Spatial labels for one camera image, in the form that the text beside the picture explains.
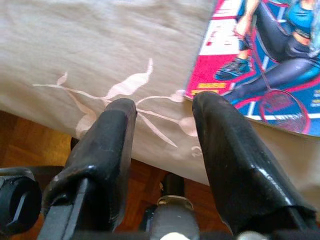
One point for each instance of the bed with grey floral sheet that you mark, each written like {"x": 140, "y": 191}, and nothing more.
{"x": 100, "y": 50}

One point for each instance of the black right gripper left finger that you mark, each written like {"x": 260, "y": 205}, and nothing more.
{"x": 105, "y": 155}

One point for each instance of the anime cover book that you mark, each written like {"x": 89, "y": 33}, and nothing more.
{"x": 275, "y": 50}

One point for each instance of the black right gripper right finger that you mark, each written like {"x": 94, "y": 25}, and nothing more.
{"x": 237, "y": 162}

